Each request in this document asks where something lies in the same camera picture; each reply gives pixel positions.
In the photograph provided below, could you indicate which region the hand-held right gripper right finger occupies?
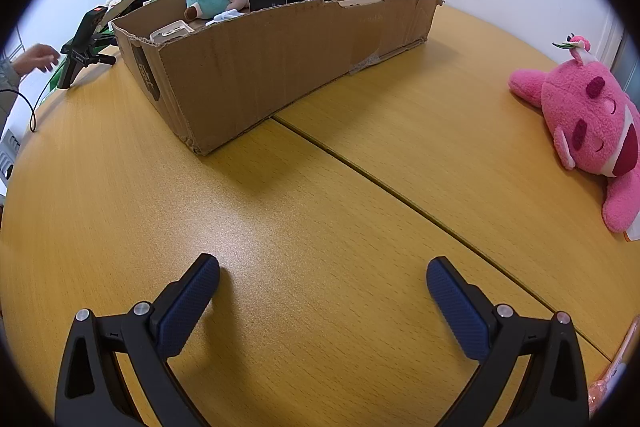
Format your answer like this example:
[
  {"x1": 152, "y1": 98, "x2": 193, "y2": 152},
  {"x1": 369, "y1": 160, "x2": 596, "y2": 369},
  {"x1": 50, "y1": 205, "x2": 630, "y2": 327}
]
[{"x1": 426, "y1": 257, "x2": 590, "y2": 427}]

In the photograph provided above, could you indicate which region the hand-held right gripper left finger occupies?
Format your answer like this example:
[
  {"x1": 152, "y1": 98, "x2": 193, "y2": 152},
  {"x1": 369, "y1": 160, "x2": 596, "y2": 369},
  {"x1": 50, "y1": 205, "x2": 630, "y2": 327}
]
[{"x1": 54, "y1": 253, "x2": 221, "y2": 427}]

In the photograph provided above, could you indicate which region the long cardboard box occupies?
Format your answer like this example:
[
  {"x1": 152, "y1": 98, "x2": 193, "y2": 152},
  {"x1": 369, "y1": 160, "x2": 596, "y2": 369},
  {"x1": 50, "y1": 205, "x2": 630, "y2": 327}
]
[{"x1": 109, "y1": 0, "x2": 445, "y2": 156}]

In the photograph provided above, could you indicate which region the white phone case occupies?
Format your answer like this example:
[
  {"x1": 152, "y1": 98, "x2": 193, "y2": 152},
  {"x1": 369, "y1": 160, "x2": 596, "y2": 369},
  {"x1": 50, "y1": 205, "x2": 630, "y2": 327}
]
[{"x1": 149, "y1": 21, "x2": 195, "y2": 45}]

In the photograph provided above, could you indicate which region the white plastic packet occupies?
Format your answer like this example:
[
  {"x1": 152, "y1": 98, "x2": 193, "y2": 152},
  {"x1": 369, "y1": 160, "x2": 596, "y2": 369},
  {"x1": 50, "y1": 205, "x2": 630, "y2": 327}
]
[{"x1": 206, "y1": 8, "x2": 246, "y2": 26}]

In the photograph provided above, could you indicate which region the another person's forearm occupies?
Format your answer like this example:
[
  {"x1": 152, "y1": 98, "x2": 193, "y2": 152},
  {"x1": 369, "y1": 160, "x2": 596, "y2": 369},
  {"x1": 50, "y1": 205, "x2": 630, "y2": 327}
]
[{"x1": 0, "y1": 57, "x2": 23, "y2": 118}]

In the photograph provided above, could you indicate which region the wooden desktop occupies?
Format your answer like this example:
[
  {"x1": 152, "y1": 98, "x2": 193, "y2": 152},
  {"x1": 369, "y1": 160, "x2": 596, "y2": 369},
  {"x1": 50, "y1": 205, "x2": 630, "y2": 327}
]
[{"x1": 0, "y1": 4, "x2": 640, "y2": 427}]

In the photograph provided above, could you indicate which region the pink packet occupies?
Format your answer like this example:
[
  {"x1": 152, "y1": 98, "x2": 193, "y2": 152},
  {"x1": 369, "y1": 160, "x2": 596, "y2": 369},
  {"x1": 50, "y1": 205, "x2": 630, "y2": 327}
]
[{"x1": 587, "y1": 317, "x2": 640, "y2": 423}]

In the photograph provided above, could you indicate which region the pink plush bear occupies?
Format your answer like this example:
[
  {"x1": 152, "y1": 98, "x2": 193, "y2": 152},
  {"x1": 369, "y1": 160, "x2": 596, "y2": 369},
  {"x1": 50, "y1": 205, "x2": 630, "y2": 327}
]
[{"x1": 509, "y1": 34, "x2": 640, "y2": 234}]

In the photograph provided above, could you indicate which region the black phone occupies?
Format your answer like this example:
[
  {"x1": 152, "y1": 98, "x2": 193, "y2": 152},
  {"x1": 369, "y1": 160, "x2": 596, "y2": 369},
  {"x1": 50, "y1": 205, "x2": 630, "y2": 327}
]
[{"x1": 58, "y1": 6, "x2": 108, "y2": 90}]

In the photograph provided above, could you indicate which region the glass door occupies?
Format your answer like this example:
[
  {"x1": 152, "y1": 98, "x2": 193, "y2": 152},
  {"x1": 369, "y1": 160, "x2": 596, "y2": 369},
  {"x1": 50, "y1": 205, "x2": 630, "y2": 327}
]
[{"x1": 602, "y1": 14, "x2": 640, "y2": 92}]

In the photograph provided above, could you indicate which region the white wall socket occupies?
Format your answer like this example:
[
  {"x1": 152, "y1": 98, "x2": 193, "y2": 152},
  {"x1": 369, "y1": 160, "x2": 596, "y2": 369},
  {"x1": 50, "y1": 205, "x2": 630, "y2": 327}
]
[{"x1": 0, "y1": 129, "x2": 21, "y2": 180}]

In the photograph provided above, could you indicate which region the black cable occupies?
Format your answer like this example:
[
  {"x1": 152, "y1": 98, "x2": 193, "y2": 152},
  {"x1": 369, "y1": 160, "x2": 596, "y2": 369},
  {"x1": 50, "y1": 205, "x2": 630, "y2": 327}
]
[{"x1": 0, "y1": 59, "x2": 63, "y2": 134}]

